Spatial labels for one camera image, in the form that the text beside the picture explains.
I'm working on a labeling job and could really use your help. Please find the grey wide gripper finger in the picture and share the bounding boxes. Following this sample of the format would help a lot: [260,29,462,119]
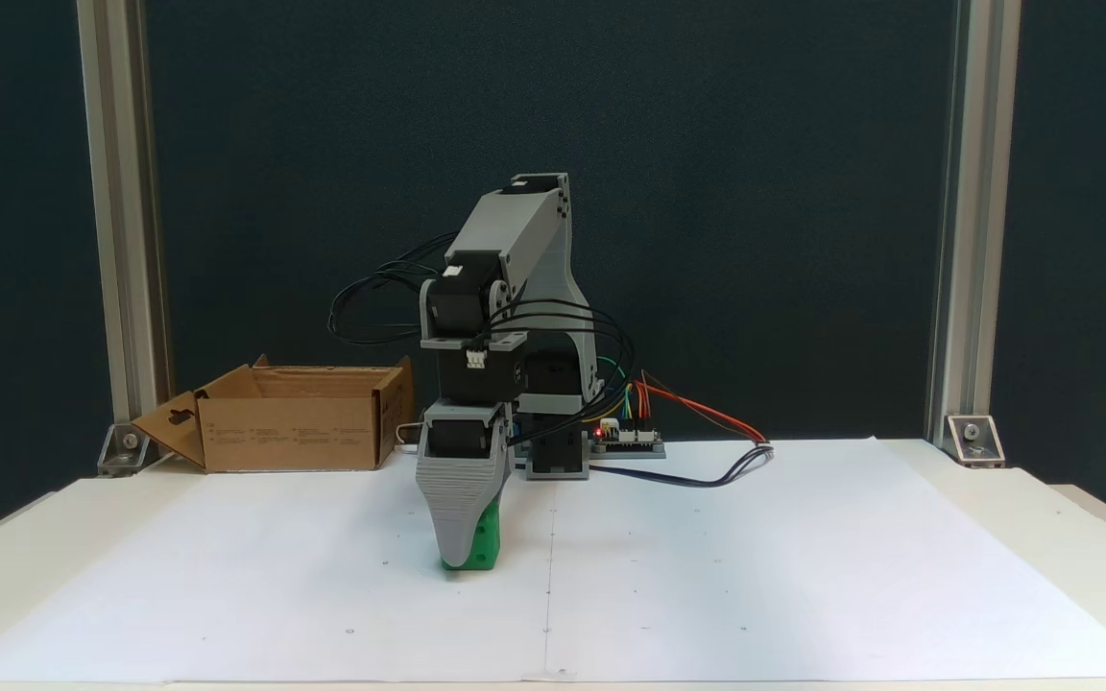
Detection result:
[416,475,507,571]

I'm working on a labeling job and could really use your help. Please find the green dice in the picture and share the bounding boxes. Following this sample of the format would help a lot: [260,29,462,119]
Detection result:
[442,501,503,575]

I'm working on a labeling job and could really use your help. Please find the brown cardboard box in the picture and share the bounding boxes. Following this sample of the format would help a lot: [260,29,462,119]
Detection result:
[131,355,416,474]

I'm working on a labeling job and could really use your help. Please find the large white paper sheet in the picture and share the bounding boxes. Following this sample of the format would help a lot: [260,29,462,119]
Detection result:
[0,437,1106,685]

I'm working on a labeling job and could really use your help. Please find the circuit board with jumper wires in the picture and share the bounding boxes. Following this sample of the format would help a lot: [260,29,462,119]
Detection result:
[589,425,667,461]

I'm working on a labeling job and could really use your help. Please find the coloured jumper wires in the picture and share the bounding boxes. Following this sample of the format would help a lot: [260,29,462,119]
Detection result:
[580,356,656,426]

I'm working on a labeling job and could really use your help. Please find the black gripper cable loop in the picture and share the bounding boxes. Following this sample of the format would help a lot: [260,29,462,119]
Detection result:
[326,234,460,347]

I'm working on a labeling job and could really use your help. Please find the black looping arm cables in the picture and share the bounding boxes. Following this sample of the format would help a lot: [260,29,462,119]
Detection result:
[484,298,637,452]

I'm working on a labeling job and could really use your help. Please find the red and orange wire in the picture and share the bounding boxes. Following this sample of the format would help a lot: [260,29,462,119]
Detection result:
[639,369,771,447]

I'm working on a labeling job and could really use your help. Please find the metal corner bracket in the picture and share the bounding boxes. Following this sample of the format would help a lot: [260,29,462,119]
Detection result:
[96,422,172,478]
[944,414,1006,469]

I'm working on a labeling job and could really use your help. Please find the aluminium frame post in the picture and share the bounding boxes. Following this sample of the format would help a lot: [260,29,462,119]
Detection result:
[77,0,173,452]
[926,0,1022,452]

